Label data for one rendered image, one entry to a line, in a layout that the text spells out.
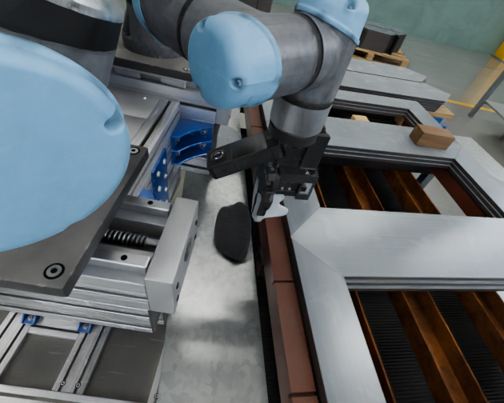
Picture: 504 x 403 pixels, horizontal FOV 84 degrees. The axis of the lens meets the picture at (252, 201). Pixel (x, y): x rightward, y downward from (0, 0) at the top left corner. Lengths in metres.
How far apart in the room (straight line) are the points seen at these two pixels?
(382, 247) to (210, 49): 0.55
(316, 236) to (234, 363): 0.30
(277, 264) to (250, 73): 0.41
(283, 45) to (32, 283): 0.30
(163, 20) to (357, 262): 0.52
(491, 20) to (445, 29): 0.90
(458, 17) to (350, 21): 8.27
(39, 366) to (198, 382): 0.69
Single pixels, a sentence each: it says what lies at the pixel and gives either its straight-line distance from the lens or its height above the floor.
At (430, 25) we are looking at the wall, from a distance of 8.41.
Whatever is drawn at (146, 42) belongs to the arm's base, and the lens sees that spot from 0.72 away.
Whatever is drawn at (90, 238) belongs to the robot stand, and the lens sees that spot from 0.33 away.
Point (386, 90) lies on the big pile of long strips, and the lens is 1.50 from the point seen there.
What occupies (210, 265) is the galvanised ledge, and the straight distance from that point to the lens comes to 0.72.
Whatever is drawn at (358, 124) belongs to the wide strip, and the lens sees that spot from 1.09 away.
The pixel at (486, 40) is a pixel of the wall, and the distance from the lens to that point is 9.09.
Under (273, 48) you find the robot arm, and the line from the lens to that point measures 0.26.
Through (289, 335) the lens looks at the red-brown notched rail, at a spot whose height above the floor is 0.83.
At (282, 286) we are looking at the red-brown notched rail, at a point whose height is 0.83.
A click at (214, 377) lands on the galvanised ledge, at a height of 0.68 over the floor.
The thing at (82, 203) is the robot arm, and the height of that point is 1.17.
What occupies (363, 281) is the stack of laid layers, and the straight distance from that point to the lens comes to 0.62.
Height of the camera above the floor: 1.30
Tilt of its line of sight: 45 degrees down
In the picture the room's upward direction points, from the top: 15 degrees clockwise
